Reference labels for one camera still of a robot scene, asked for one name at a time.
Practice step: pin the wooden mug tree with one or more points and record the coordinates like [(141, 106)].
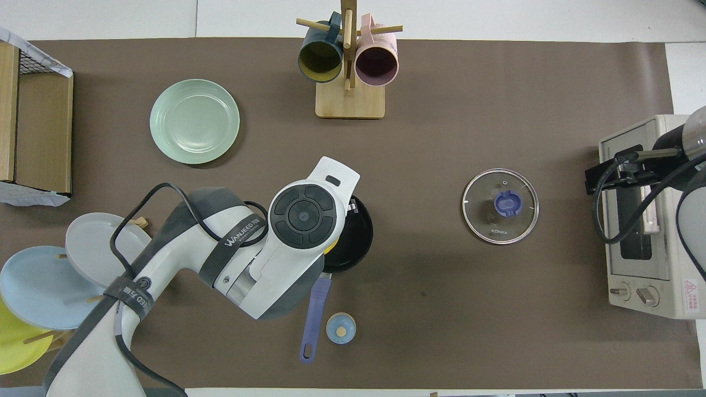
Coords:
[(350, 105)]

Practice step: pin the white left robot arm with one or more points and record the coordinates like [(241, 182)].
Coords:
[(182, 259)]

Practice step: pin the light blue plate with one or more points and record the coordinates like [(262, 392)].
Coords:
[(38, 286)]

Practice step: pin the wooden box with mesh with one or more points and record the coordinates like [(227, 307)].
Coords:
[(27, 196)]

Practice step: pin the light wooden board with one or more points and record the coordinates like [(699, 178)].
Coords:
[(8, 110)]

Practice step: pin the mint green plate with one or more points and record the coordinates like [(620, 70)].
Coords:
[(194, 121)]

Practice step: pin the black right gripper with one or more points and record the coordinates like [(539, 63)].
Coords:
[(634, 172)]

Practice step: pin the dark teal mug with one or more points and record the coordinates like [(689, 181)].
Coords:
[(320, 58)]

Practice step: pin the yellow plate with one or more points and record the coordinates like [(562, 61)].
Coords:
[(14, 347)]

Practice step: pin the dark wooden board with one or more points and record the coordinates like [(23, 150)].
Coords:
[(44, 132)]

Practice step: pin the cream toaster oven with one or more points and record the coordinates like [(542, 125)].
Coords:
[(623, 264)]

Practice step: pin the dark blue saucepan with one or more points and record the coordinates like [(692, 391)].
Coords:
[(317, 309)]

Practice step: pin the glass lid blue knob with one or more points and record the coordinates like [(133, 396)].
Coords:
[(485, 187)]

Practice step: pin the brown table mat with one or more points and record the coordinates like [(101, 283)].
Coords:
[(441, 99)]

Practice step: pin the grey plate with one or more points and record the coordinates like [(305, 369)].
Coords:
[(91, 245)]

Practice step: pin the pink ribbed mug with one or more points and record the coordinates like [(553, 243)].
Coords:
[(376, 63)]

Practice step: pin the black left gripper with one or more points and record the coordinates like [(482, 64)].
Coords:
[(354, 205)]

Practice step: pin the wooden plate rack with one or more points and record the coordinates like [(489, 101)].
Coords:
[(140, 223)]

